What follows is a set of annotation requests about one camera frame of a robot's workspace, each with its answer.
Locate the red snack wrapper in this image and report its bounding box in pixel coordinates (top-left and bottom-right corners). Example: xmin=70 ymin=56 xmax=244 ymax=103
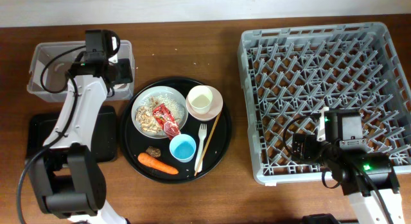
xmin=152 ymin=104 xmax=180 ymax=140

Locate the cream cup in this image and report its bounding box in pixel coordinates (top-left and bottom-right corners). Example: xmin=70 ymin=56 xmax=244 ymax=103
xmin=188 ymin=85 xmax=213 ymax=114

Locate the blue cup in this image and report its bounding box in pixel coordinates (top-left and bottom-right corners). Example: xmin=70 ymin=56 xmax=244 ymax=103
xmin=169 ymin=134 xmax=197 ymax=163

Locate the pink bowl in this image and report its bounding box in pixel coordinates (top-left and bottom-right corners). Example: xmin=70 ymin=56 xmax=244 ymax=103
xmin=186 ymin=85 xmax=223 ymax=121

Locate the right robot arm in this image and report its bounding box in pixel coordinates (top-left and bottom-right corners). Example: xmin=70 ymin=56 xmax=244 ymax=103
xmin=288 ymin=107 xmax=405 ymax=223

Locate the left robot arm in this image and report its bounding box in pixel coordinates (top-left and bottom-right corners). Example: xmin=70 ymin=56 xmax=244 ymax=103
xmin=16 ymin=30 xmax=133 ymax=223

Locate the grey dishwasher rack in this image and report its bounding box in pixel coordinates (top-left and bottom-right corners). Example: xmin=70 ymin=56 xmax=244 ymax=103
xmin=238 ymin=22 xmax=410 ymax=186

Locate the grey plate with food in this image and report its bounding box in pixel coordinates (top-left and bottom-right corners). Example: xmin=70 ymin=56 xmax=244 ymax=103
xmin=130 ymin=86 xmax=188 ymax=139

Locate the black rectangular tray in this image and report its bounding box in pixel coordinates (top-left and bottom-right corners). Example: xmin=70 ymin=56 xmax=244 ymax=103
xmin=25 ymin=105 xmax=117 ymax=163

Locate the clear plastic bin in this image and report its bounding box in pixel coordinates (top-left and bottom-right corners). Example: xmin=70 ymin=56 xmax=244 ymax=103
xmin=26 ymin=40 xmax=135 ymax=103

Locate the round black tray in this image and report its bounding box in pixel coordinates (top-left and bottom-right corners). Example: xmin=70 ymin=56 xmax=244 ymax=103
xmin=119 ymin=77 xmax=232 ymax=184

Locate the brown food lump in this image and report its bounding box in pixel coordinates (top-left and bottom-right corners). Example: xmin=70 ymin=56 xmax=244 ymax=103
xmin=146 ymin=146 xmax=161 ymax=158

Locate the orange carrot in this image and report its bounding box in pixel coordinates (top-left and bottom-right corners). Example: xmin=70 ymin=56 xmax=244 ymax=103
xmin=137 ymin=153 xmax=179 ymax=175

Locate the wooden chopstick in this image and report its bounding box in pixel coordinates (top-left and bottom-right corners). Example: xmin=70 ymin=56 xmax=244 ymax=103
xmin=194 ymin=111 xmax=222 ymax=177

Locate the white plastic fork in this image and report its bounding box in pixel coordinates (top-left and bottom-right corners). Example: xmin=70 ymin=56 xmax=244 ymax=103
xmin=195 ymin=123 xmax=207 ymax=173

